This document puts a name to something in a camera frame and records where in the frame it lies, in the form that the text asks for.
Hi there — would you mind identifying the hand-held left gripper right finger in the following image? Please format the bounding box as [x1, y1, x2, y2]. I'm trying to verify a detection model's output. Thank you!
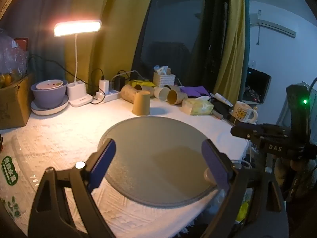
[201, 139, 290, 238]

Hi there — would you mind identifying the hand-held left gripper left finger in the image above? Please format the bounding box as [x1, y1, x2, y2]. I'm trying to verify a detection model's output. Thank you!
[27, 139, 117, 238]

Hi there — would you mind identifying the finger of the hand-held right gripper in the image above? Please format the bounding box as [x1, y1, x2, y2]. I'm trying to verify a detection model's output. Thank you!
[230, 123, 292, 145]

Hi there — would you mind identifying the large brown paper cup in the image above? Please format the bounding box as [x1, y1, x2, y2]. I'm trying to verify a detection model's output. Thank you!
[120, 84, 143, 104]

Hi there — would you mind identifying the white paper cup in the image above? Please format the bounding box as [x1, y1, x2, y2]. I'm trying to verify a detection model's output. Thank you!
[154, 87, 172, 102]

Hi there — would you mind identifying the white cartoon mug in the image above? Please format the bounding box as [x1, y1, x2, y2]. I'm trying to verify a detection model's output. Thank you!
[232, 101, 258, 124]

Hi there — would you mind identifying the black box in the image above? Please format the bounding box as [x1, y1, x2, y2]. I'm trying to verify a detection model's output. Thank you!
[211, 99, 239, 125]

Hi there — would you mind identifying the white tube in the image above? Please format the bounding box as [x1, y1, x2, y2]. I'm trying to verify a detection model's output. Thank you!
[213, 92, 233, 106]

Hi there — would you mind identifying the white textured table cloth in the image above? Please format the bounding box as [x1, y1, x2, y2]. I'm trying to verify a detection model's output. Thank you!
[0, 96, 251, 236]

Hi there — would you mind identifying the round grey mat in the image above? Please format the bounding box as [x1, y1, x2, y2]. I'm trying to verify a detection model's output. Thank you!
[98, 116, 248, 208]

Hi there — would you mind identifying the yellow green tissue pack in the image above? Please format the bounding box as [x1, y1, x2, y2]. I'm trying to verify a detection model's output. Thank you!
[182, 97, 214, 116]

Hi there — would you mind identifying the white power strip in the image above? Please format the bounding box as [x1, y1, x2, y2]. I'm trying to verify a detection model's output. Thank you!
[95, 90, 121, 103]

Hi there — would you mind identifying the white charger plug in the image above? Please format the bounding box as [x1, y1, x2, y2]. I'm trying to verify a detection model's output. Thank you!
[99, 79, 110, 93]

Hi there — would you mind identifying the purple cloth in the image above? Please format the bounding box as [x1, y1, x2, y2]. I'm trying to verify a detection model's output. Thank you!
[180, 86, 211, 98]

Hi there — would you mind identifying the white fluted plate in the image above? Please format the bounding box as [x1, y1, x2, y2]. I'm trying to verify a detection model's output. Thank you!
[30, 95, 70, 116]

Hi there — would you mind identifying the black power adapter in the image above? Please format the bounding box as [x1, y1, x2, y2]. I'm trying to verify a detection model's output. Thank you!
[114, 76, 126, 92]

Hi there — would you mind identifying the purple bowl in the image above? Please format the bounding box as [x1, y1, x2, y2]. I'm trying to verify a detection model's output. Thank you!
[31, 80, 69, 109]

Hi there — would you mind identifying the yellow packet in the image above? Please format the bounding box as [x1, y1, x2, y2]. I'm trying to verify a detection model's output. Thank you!
[130, 79, 155, 88]

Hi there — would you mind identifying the yellow curtain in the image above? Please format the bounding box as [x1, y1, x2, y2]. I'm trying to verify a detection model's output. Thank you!
[213, 0, 248, 103]
[65, 0, 160, 95]

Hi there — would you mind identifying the white bowl with pink rim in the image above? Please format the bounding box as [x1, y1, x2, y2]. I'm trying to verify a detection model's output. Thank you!
[36, 79, 64, 90]

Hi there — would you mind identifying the plastic bag with green label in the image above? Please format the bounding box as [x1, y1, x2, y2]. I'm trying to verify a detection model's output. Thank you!
[0, 134, 41, 234]

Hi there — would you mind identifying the white woven basket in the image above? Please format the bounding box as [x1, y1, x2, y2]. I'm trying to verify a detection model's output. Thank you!
[153, 71, 176, 88]

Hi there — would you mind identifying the white air conditioner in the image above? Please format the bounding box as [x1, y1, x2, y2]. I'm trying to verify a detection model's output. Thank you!
[249, 12, 297, 39]

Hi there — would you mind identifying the cardboard box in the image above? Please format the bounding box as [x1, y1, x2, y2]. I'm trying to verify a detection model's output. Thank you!
[0, 74, 34, 130]

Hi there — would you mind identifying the white desk lamp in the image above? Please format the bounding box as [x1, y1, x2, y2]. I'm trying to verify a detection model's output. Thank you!
[54, 20, 102, 108]

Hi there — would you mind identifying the clear plastic bag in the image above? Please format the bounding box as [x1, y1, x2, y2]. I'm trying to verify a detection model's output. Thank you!
[0, 28, 29, 81]

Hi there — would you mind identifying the white cable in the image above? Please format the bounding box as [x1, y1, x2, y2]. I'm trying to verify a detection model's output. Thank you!
[232, 141, 253, 170]

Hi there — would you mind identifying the black power cable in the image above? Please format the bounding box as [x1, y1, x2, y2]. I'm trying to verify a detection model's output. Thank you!
[28, 55, 88, 83]

